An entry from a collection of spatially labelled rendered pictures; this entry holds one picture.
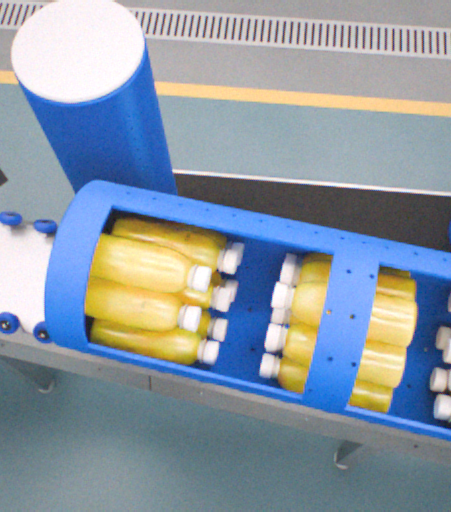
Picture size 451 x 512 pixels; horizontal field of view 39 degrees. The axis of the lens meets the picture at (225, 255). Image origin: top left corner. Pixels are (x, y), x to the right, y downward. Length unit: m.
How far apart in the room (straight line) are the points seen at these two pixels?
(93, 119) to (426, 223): 1.24
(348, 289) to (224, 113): 1.72
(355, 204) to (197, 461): 0.99
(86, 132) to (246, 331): 0.57
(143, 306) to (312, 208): 1.26
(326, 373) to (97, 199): 0.43
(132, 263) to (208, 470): 1.21
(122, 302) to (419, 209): 1.43
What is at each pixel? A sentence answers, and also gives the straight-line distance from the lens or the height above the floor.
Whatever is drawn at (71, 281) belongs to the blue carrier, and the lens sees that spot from 0.95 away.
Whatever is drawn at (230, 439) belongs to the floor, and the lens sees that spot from 2.09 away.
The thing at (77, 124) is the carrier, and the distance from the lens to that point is 1.40.
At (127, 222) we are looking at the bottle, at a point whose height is 1.15.
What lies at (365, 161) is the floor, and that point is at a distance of 2.47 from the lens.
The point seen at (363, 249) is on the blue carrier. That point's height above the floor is 1.21.
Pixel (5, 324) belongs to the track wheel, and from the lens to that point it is 1.23.
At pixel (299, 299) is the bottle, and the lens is 0.94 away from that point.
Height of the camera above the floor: 2.07
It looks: 67 degrees down
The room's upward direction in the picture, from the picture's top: 4 degrees counter-clockwise
